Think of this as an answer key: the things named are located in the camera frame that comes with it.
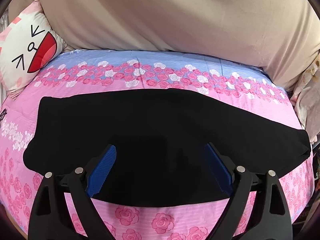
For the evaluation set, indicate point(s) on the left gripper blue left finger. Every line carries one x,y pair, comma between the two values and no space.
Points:
50,218

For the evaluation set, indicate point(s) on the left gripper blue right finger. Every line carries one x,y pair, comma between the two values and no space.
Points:
270,216

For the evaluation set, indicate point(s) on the black pants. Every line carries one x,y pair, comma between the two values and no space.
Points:
155,167

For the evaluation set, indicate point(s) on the floral beige pillow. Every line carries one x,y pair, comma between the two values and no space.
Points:
305,100

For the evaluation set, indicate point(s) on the white cartoon-face pillow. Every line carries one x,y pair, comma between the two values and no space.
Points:
27,45

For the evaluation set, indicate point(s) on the beige duvet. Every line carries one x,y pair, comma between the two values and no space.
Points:
280,36

